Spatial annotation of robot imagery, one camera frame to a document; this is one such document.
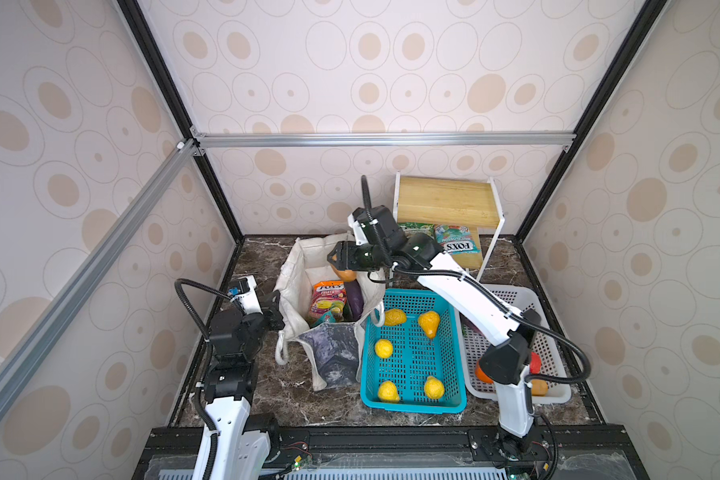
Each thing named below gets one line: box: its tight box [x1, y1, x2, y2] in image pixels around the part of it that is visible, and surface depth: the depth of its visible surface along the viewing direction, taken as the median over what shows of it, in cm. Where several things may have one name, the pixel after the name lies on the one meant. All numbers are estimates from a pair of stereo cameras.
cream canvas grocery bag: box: [274, 234, 386, 392], surface depth 77 cm
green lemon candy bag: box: [398, 222, 435, 238], surface depth 99 cm
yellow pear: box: [418, 310, 440, 340], surface depth 92 cm
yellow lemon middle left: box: [375, 339, 394, 359], surface depth 88 cm
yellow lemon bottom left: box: [378, 380, 401, 403], surface depth 80 cm
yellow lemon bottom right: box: [424, 376, 445, 400], surface depth 81 cm
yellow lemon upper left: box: [384, 308, 407, 327], surface depth 94 cm
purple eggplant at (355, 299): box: [344, 279, 364, 321], surface depth 91 cm
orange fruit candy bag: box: [309, 280, 347, 324], surface depth 91 cm
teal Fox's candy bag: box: [435, 224, 481, 255], surface depth 96 cm
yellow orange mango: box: [531, 379, 548, 397], surface depth 79 cm
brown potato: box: [330, 264, 357, 282], surface depth 73 cm
